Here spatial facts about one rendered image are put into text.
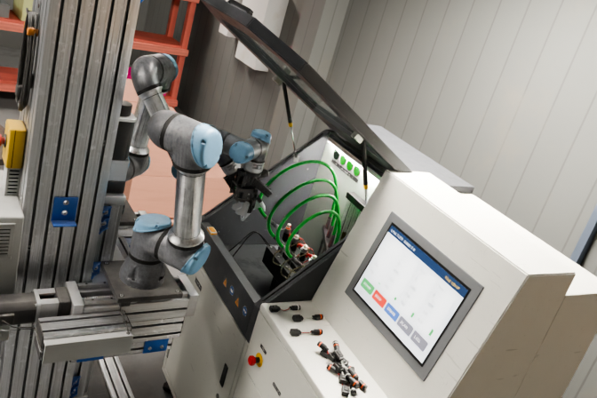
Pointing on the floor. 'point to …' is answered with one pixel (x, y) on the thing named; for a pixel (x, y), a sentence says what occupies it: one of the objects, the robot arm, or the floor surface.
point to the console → (547, 286)
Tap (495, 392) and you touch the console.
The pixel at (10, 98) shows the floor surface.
